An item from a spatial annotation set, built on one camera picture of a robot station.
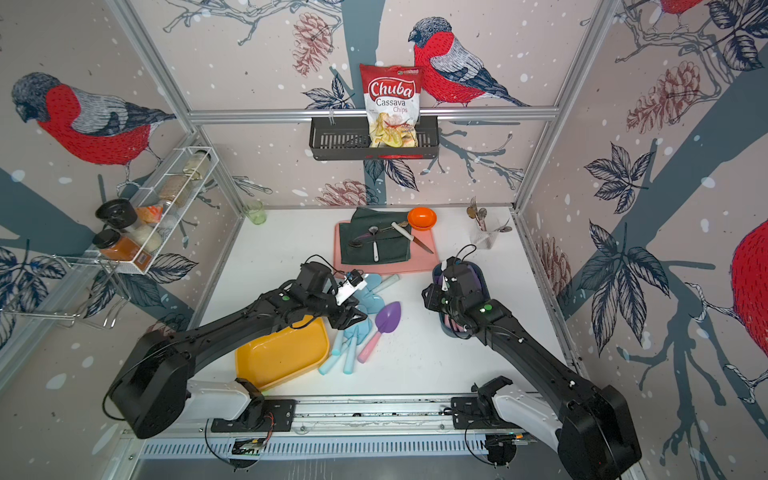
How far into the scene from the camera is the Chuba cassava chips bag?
0.83m

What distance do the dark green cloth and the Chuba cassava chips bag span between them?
34 centimetres

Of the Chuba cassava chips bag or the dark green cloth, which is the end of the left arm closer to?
the dark green cloth

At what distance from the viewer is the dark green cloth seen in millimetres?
1065
